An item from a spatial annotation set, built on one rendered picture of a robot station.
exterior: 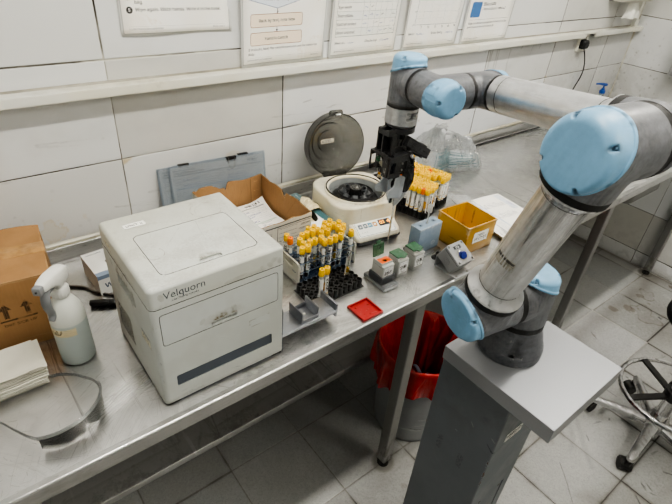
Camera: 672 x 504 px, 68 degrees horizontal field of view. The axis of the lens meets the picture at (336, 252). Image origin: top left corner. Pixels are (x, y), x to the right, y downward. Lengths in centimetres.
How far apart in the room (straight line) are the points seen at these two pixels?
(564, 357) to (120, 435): 97
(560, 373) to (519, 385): 11
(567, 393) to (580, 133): 63
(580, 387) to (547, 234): 47
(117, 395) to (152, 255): 32
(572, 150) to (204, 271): 63
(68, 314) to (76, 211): 44
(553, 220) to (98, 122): 111
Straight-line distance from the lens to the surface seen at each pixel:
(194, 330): 100
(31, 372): 121
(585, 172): 76
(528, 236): 87
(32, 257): 128
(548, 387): 121
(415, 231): 151
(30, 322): 129
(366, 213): 156
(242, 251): 98
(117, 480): 178
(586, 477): 232
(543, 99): 101
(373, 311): 131
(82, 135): 145
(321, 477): 202
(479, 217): 169
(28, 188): 147
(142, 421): 110
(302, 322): 119
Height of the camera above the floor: 173
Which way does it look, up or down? 34 degrees down
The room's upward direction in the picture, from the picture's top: 5 degrees clockwise
